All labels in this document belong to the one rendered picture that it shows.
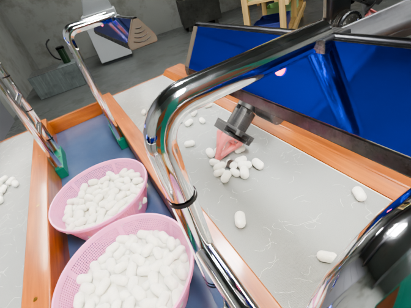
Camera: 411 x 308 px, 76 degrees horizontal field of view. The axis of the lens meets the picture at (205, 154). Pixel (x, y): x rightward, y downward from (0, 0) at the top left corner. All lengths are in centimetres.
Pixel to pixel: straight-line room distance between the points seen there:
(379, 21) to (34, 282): 83
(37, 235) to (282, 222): 56
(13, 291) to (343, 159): 75
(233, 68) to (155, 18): 727
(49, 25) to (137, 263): 701
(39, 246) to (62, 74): 451
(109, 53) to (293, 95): 569
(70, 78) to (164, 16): 332
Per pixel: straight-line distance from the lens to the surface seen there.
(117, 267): 60
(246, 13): 351
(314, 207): 58
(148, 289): 56
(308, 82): 25
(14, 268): 77
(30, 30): 746
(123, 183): 80
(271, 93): 27
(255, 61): 20
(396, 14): 63
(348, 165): 66
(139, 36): 78
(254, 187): 63
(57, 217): 80
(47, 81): 517
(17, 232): 87
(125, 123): 106
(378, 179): 63
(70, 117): 150
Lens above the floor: 118
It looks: 35 degrees down
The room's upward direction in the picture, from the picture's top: 17 degrees counter-clockwise
